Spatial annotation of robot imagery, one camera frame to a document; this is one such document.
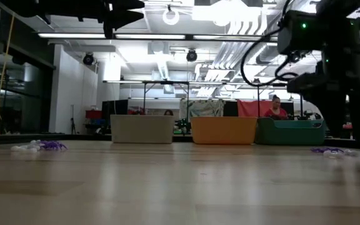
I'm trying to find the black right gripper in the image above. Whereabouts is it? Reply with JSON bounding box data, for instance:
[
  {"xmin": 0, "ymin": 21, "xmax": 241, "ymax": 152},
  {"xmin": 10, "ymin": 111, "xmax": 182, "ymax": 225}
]
[{"xmin": 287, "ymin": 58, "xmax": 360, "ymax": 142}]

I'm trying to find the black tripod stand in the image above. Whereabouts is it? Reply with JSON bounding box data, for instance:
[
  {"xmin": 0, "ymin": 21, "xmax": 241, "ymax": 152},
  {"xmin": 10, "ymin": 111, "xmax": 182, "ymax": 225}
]
[{"xmin": 69, "ymin": 104, "xmax": 78, "ymax": 136}]

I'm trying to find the silver ventilation duct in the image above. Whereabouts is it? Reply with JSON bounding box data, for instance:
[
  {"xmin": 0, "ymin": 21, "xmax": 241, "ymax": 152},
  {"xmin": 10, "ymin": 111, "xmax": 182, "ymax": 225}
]
[{"xmin": 256, "ymin": 42, "xmax": 283, "ymax": 65}]

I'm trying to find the black aluminium table frame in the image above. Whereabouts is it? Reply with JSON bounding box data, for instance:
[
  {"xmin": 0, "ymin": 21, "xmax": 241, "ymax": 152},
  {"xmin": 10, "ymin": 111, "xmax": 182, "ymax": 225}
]
[{"xmin": 0, "ymin": 132, "xmax": 360, "ymax": 151}]

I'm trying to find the white plastic bin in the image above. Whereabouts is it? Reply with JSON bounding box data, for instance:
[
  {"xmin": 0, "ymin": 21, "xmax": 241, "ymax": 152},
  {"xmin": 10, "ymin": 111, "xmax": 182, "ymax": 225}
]
[{"xmin": 110, "ymin": 114, "xmax": 177, "ymax": 144}]

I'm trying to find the patterned hanging cloth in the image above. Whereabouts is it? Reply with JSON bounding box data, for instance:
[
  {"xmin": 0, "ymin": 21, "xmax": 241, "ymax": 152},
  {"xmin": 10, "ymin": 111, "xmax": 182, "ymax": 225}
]
[{"xmin": 179, "ymin": 99, "xmax": 226, "ymax": 119}]

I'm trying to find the black ceiling spotlight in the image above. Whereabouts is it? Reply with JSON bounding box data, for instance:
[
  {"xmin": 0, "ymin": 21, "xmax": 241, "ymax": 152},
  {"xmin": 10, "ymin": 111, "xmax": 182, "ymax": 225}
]
[
  {"xmin": 82, "ymin": 52, "xmax": 95, "ymax": 66},
  {"xmin": 186, "ymin": 49, "xmax": 198, "ymax": 63}
]

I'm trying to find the red box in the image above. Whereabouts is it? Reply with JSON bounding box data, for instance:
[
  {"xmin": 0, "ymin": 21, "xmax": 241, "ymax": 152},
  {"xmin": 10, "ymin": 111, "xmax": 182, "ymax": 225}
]
[{"xmin": 85, "ymin": 109, "xmax": 103, "ymax": 120}]

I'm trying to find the black monitor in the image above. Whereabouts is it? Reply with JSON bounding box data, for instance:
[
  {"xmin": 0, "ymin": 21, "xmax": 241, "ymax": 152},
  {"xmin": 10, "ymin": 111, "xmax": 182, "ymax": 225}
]
[{"xmin": 101, "ymin": 99, "xmax": 129, "ymax": 126}]

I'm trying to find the teal plastic bin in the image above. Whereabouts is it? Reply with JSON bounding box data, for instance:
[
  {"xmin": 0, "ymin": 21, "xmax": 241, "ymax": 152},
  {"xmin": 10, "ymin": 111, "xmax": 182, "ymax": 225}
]
[{"xmin": 254, "ymin": 117, "xmax": 327, "ymax": 146}]

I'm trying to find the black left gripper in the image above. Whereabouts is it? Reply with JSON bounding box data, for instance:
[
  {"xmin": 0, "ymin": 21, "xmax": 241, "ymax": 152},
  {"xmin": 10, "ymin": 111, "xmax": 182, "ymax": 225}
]
[{"xmin": 89, "ymin": 0, "xmax": 146, "ymax": 40}]

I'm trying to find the orange plastic bin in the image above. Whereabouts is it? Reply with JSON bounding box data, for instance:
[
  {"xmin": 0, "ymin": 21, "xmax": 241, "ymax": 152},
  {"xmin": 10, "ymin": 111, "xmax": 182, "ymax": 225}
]
[{"xmin": 191, "ymin": 116, "xmax": 258, "ymax": 145}]

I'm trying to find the black background table frame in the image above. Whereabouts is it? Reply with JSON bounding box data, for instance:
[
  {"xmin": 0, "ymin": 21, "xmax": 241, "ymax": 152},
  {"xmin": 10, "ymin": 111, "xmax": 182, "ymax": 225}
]
[{"xmin": 103, "ymin": 80, "xmax": 306, "ymax": 121}]

